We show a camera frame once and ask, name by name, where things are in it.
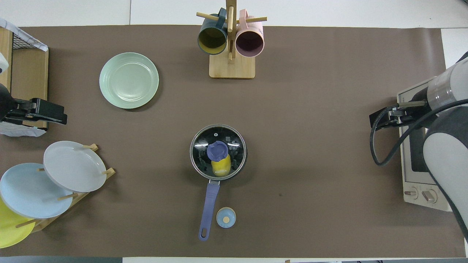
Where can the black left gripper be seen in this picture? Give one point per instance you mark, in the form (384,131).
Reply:
(7,104)

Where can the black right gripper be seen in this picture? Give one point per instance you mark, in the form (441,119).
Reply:
(416,115)

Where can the glass lid with blue knob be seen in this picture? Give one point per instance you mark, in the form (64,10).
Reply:
(217,150)

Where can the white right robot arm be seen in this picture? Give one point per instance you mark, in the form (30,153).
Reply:
(446,153)

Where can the grey plate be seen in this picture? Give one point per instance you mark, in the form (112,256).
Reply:
(73,166)

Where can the light blue plate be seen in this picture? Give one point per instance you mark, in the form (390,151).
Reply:
(29,191)

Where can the wooden plate rack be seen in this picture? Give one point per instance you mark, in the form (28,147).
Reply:
(78,195)

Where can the green plate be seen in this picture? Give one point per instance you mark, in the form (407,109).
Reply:
(128,80)

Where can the yellow plate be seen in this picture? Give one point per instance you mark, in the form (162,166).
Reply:
(11,228)

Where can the white paper sheet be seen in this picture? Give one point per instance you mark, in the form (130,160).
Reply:
(22,130)

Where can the wooden two-tier shelf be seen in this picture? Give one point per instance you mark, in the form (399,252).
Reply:
(33,80)

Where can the beige toaster oven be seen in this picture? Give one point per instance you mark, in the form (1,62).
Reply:
(411,182)

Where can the brown table mat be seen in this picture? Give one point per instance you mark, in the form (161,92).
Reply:
(329,164)

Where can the pink mug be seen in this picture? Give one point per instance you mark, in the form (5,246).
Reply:
(249,42)

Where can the wooden mug rack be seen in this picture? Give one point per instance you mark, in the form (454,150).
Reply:
(232,67)

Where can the dark teal mug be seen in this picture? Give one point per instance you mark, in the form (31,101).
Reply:
(212,38)

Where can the dark blue saucepan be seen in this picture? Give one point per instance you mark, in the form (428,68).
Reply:
(210,204)

